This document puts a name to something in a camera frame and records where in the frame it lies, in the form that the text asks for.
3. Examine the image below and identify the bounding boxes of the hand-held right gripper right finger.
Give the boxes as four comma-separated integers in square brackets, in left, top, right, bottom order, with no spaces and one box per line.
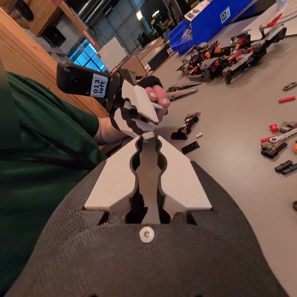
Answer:
[157,135,213,224]

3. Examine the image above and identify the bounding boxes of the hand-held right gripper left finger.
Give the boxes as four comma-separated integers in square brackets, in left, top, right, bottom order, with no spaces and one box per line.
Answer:
[84,136,149,224]

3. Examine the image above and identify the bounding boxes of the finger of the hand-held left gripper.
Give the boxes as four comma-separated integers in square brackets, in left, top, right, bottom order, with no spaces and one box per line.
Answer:
[113,107,155,140]
[120,79,171,124]

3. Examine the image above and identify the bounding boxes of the black grey lego assembly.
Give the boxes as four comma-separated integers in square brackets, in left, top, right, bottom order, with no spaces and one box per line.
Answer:
[183,112,201,134]

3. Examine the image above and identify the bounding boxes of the pile of lego pieces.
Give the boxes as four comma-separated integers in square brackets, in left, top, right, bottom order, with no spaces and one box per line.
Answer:
[260,121,297,175]

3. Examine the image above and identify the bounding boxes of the person's left forearm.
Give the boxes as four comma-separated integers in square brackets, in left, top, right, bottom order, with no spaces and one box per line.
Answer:
[93,116,130,146]

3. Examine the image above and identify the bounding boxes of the black flat lego plate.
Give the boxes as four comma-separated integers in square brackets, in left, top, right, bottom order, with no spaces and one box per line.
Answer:
[181,141,200,155]

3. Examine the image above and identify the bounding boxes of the silver lego body panel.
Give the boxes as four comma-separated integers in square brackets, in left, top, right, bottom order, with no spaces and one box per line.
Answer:
[167,81,203,101]

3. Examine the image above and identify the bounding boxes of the partly built lego car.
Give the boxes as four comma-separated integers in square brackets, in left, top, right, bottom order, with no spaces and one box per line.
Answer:
[176,23,288,84]

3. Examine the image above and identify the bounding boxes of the person's left hand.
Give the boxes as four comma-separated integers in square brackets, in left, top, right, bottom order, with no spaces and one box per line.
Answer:
[139,85,171,120]

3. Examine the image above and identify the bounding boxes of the wooden partition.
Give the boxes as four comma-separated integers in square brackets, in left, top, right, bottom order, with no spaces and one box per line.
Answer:
[0,7,109,119]

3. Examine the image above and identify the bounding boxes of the white whiteboard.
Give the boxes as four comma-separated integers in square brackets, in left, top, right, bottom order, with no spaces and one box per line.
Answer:
[97,37,129,72]

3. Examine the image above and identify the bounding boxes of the person's torso green shirt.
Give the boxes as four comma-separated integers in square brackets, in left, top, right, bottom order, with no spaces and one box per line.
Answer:
[0,72,108,293]

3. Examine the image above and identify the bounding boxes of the blue plastic bin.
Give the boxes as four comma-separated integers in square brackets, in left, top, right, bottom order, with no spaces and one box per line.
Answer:
[168,0,253,54]

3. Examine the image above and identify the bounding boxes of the white rounded board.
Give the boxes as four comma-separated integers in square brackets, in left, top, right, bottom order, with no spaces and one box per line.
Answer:
[242,5,297,41]

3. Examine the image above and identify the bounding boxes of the black lanyard strap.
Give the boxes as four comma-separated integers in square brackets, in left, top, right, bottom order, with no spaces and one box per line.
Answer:
[0,121,95,170]

